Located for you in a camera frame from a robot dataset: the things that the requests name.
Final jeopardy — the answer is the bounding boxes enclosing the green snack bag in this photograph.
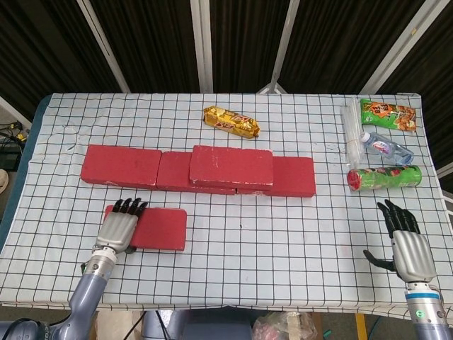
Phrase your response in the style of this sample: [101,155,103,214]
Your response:
[360,98,418,133]

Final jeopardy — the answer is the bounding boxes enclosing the cables with yellow connectors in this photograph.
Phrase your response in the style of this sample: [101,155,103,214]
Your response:
[0,120,31,142]

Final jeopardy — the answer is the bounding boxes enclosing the black equipment box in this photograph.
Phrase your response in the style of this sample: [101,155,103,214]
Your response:
[0,144,23,171]

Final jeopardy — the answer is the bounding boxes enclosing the clear plastic water bottle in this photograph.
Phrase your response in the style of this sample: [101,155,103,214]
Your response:
[360,131,415,164]

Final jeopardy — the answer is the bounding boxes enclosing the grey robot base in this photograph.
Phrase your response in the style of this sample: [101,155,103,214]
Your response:
[141,310,254,340]

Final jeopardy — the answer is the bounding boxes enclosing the clear plastic bag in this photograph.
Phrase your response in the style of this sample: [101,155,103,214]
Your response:
[253,311,319,340]

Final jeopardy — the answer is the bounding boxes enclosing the green chips can red lid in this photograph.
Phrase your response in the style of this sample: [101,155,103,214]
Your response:
[346,164,423,193]

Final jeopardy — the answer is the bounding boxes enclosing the white sack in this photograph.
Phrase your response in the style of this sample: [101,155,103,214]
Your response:
[93,310,142,340]

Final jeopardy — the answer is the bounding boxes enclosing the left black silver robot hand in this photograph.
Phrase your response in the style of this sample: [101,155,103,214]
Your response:
[92,198,149,254]

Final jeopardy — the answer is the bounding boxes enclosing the white black grid tablecloth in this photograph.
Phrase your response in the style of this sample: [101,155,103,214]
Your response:
[0,92,453,316]

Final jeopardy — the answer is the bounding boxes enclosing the white metal frame post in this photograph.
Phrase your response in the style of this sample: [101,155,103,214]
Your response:
[357,0,440,95]
[190,0,214,94]
[256,0,302,95]
[76,0,132,94]

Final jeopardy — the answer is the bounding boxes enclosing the gold snack packet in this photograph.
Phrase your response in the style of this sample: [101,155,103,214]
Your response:
[202,105,261,140]

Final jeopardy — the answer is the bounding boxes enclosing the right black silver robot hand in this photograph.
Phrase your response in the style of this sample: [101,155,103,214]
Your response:
[363,200,437,284]

